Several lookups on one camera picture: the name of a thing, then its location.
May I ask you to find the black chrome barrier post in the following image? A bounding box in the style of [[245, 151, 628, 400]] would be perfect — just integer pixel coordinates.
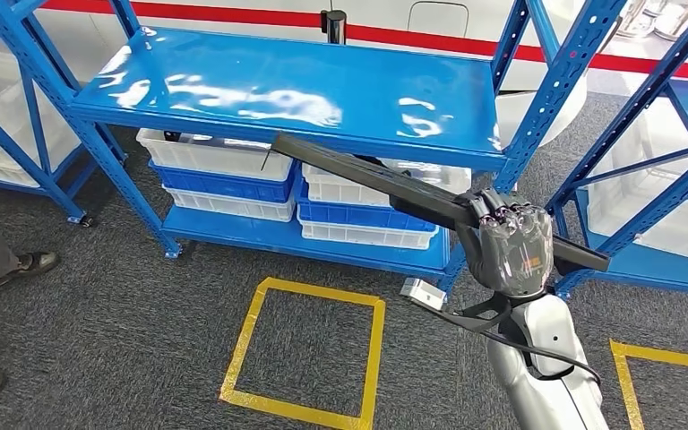
[[321, 10, 348, 46]]

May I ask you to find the blue metal shelf rack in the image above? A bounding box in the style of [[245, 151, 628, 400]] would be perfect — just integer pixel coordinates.
[[0, 0, 630, 298], [0, 0, 128, 228], [546, 0, 688, 301]]

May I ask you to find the blue plastic crate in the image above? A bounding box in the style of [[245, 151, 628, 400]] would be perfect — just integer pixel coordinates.
[[149, 159, 299, 205], [295, 180, 439, 234]]

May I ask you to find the yellow floor tape square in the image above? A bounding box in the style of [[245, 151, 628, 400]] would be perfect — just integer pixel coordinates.
[[219, 276, 387, 430], [609, 339, 688, 430]]

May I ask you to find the black plastic panel part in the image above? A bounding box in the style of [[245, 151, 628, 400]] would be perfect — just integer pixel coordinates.
[[261, 133, 611, 275]]

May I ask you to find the white car with red stripe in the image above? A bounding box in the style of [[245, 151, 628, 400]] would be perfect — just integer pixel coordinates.
[[23, 0, 688, 150]]

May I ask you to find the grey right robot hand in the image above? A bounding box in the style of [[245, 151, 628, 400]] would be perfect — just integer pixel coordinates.
[[455, 188, 555, 298]]

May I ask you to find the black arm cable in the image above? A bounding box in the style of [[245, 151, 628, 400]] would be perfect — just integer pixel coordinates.
[[486, 329, 603, 387]]

